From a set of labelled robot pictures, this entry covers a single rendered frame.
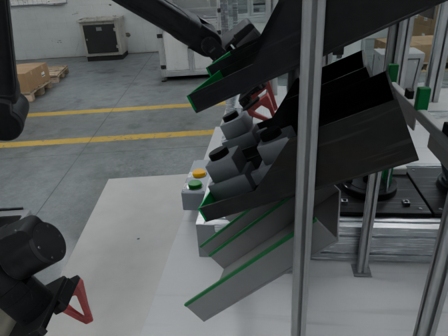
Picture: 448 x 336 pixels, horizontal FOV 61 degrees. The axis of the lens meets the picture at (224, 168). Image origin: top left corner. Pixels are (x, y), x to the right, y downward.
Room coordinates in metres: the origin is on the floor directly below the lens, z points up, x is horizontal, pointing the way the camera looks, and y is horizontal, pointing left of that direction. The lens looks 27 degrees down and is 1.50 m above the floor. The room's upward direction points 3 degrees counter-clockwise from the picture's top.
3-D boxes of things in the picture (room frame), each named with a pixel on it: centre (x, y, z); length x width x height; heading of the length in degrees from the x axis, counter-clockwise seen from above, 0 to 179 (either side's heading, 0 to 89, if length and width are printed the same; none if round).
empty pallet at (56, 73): (6.83, 3.34, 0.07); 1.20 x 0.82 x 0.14; 97
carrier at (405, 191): (0.87, -0.38, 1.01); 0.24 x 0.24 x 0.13; 82
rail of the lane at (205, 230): (1.20, -0.01, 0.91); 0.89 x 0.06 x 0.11; 172
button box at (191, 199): (1.02, 0.08, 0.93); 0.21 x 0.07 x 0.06; 172
